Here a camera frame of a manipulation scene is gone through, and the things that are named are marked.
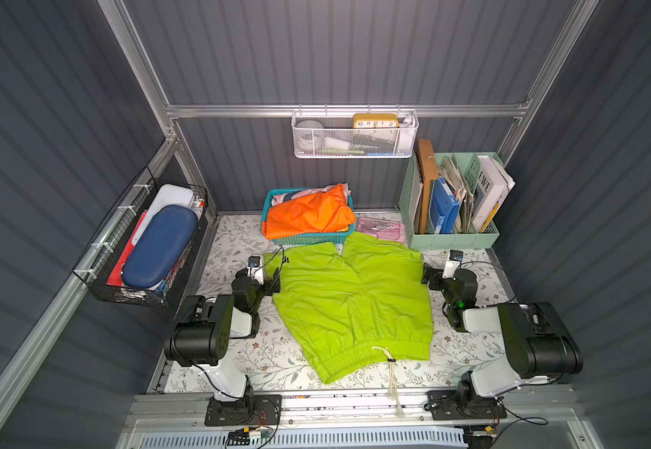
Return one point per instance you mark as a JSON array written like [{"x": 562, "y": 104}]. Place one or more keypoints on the mint green file organizer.
[{"x": 466, "y": 163}]

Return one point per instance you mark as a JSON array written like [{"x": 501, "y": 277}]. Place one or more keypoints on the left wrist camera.
[{"x": 255, "y": 266}]

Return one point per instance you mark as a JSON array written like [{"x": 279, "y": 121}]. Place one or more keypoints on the white tray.
[{"x": 167, "y": 195}]

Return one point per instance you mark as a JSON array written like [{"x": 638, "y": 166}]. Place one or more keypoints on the black wire side basket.
[{"x": 104, "y": 250}]

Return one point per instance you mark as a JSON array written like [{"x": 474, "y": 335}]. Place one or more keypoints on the yellow clock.
[{"x": 370, "y": 120}]

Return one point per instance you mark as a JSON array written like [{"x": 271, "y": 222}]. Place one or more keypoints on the red folder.
[{"x": 115, "y": 276}]

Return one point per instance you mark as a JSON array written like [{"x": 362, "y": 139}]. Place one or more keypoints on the white tape roll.
[{"x": 309, "y": 136}]

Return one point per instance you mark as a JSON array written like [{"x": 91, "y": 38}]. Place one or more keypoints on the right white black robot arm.
[{"x": 538, "y": 348}]

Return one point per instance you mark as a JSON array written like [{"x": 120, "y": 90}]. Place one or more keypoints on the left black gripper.
[{"x": 272, "y": 275}]

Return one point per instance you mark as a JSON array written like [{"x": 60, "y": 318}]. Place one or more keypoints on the lime green shorts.
[{"x": 354, "y": 305}]

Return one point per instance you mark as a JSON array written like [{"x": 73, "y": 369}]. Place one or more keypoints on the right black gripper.
[{"x": 432, "y": 277}]

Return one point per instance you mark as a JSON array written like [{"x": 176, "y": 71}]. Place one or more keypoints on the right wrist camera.
[{"x": 453, "y": 261}]

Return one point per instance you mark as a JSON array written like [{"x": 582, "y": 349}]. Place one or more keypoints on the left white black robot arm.
[{"x": 200, "y": 335}]

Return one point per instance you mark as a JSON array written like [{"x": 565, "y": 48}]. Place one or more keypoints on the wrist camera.
[
  {"x": 255, "y": 266},
  {"x": 453, "y": 261}
]

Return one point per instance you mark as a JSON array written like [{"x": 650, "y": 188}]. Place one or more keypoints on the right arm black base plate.
[{"x": 449, "y": 404}]

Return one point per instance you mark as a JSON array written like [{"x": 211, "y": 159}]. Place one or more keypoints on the brown cardboard board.
[{"x": 429, "y": 170}]

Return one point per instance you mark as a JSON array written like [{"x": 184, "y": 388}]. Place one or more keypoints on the white book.
[{"x": 493, "y": 185}]

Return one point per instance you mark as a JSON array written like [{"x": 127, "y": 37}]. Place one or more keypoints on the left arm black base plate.
[{"x": 253, "y": 411}]

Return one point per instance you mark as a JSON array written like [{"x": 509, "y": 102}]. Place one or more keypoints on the blue folder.
[{"x": 444, "y": 208}]

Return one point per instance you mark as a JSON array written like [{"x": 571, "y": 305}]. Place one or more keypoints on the navy blue case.
[{"x": 160, "y": 247}]

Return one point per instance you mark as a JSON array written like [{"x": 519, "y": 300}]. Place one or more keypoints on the orange garment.
[{"x": 297, "y": 212}]

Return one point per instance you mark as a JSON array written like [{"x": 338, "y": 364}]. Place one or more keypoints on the floral table mat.
[{"x": 274, "y": 361}]

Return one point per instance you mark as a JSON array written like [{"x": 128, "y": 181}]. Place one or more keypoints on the pink pouch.
[{"x": 385, "y": 230}]

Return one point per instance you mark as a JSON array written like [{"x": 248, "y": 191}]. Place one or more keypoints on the teal plastic laundry basket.
[{"x": 301, "y": 239}]

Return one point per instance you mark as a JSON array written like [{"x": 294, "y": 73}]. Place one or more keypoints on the white wire wall basket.
[{"x": 342, "y": 141}]

